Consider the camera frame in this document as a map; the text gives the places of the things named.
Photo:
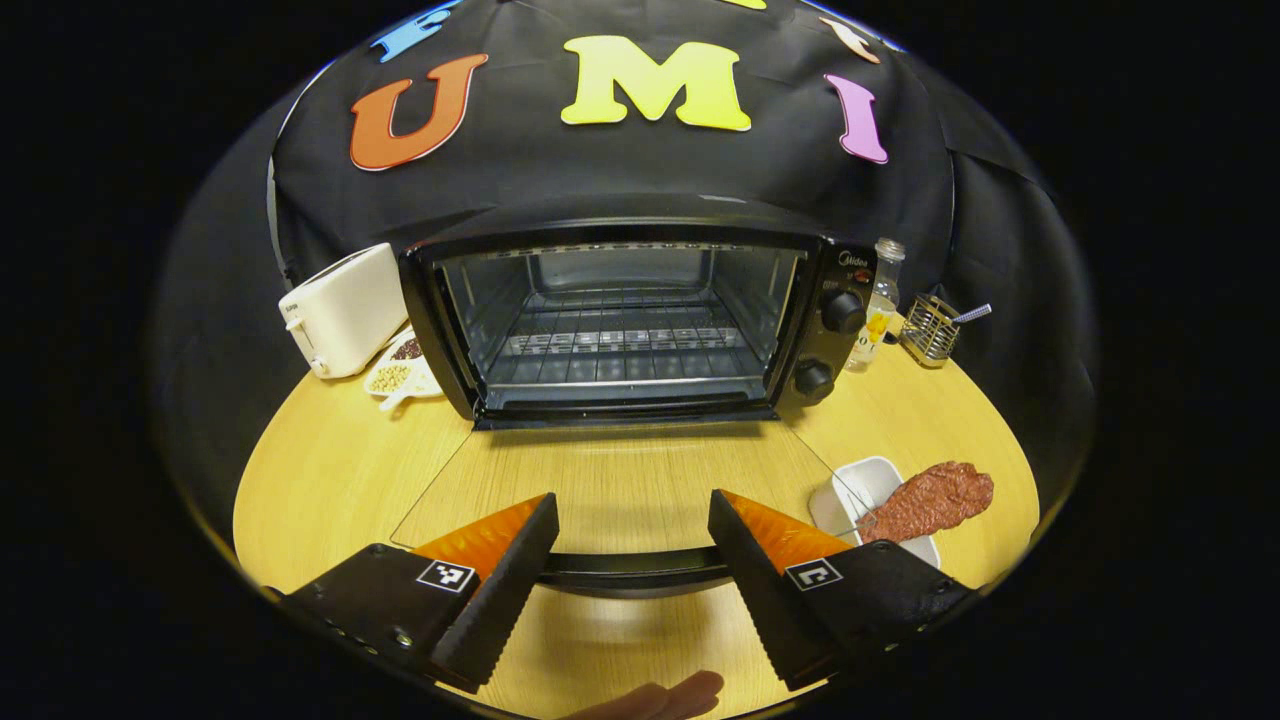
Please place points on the small white rectangular dish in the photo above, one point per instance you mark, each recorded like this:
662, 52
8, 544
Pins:
865, 485

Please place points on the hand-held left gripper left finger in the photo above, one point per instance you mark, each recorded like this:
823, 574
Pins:
500, 600

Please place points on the white divided dish of beans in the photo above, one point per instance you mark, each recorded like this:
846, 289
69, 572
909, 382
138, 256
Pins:
392, 377

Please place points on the clear glass bottle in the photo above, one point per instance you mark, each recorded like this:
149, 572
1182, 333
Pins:
880, 310

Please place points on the brown meat slice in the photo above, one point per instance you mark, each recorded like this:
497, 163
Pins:
930, 500

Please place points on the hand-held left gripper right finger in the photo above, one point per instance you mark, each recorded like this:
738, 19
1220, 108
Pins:
765, 600

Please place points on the white toaster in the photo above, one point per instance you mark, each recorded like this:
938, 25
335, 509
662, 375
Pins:
345, 310

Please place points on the black electric oven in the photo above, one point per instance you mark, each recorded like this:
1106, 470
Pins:
835, 350

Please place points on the metal oven rack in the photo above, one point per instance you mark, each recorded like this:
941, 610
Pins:
630, 340

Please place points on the silver utensil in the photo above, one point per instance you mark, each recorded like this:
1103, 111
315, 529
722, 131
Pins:
975, 313

